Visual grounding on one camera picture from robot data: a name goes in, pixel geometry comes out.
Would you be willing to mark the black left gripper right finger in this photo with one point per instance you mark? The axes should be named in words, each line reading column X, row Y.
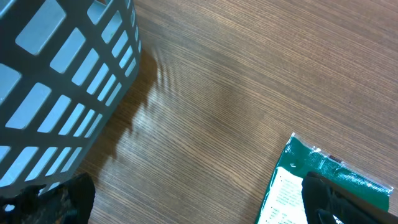
column 326, row 202

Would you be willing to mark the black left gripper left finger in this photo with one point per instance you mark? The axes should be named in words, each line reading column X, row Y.
column 69, row 202

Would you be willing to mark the green glove packet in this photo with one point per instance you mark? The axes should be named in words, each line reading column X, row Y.
column 283, row 202

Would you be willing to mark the grey plastic shopping basket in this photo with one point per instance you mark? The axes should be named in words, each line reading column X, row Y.
column 65, row 65

